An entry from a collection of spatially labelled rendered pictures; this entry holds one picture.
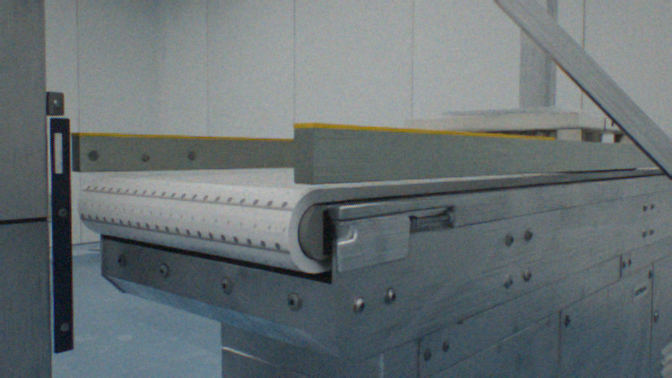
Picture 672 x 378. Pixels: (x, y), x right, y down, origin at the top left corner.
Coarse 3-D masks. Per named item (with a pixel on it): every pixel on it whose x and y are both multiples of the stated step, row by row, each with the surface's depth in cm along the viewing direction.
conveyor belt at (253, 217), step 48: (96, 192) 49; (144, 192) 44; (192, 192) 41; (240, 192) 38; (288, 192) 35; (336, 192) 36; (384, 192) 40; (432, 192) 45; (144, 240) 45; (192, 240) 40; (240, 240) 36; (288, 240) 33
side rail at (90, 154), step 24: (72, 144) 51; (96, 144) 51; (120, 144) 53; (144, 144) 55; (168, 144) 56; (192, 144) 58; (216, 144) 61; (240, 144) 63; (264, 144) 66; (288, 144) 68; (72, 168) 51; (96, 168) 51; (120, 168) 53; (144, 168) 55; (168, 168) 57; (192, 168) 59; (216, 168) 61; (240, 168) 63
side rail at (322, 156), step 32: (320, 128) 33; (320, 160) 33; (352, 160) 35; (384, 160) 37; (416, 160) 40; (448, 160) 43; (480, 160) 46; (512, 160) 51; (544, 160) 56; (576, 160) 62; (608, 160) 70; (640, 160) 80
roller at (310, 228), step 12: (312, 204) 35; (324, 204) 36; (312, 216) 34; (324, 216) 35; (300, 228) 34; (312, 228) 34; (324, 228) 35; (300, 240) 34; (312, 240) 34; (324, 240) 35; (312, 252) 34; (324, 252) 35
